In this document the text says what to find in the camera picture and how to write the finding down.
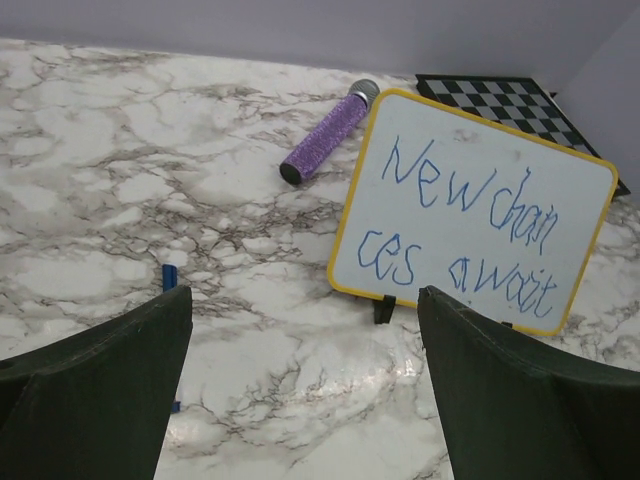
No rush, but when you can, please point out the purple toy microphone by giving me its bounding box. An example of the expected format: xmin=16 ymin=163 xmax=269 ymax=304
xmin=279 ymin=79 xmax=380 ymax=186

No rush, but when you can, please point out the blue marker cap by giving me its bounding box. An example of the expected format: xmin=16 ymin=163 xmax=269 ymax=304
xmin=161 ymin=264 xmax=178 ymax=292

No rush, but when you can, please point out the yellow framed whiteboard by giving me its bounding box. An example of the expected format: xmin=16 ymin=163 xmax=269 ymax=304
xmin=327 ymin=89 xmax=618 ymax=336

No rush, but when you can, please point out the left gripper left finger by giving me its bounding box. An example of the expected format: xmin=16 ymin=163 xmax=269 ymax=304
xmin=1 ymin=286 xmax=193 ymax=479

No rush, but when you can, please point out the black grey chessboard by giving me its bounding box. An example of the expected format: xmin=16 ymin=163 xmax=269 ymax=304
xmin=414 ymin=73 xmax=632 ymax=197

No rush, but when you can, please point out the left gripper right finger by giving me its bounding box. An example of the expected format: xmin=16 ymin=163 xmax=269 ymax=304
xmin=417 ymin=286 xmax=639 ymax=479

